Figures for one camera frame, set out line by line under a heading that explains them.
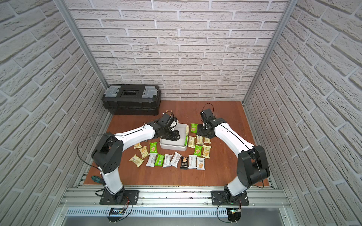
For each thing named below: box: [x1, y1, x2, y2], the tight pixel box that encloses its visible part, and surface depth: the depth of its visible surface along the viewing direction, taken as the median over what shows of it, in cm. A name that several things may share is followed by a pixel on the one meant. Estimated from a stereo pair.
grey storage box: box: [159, 123, 190, 152], surface depth 93 cm
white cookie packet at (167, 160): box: [162, 153, 173, 168], surface depth 87 cm
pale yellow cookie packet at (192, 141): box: [187, 136, 197, 149], surface depth 96 cm
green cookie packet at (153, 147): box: [149, 141, 158, 154], surface depth 93 cm
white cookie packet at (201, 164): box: [196, 157, 206, 171], surface depth 87 cm
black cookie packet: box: [180, 156, 190, 170], surface depth 87 cm
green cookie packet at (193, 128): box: [190, 123, 198, 134], surface depth 105 cm
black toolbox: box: [101, 84, 162, 116], surface depth 102 cm
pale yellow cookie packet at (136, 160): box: [128, 153, 145, 168], surface depth 87 cm
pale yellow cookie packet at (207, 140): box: [203, 137, 212, 144], surface depth 96 cm
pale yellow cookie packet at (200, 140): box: [195, 134, 204, 146], surface depth 96 cm
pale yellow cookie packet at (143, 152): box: [139, 145, 150, 159], surface depth 91 cm
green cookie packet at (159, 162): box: [154, 153, 165, 167], surface depth 87 cm
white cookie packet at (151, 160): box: [145, 153, 158, 168], surface depth 87 cm
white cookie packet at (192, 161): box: [188, 154, 198, 170], surface depth 87 cm
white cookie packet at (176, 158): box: [170, 151, 182, 168], surface depth 89 cm
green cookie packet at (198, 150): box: [193, 144, 204, 157], surface depth 92 cm
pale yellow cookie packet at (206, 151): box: [201, 145, 212, 160], surface depth 91 cm
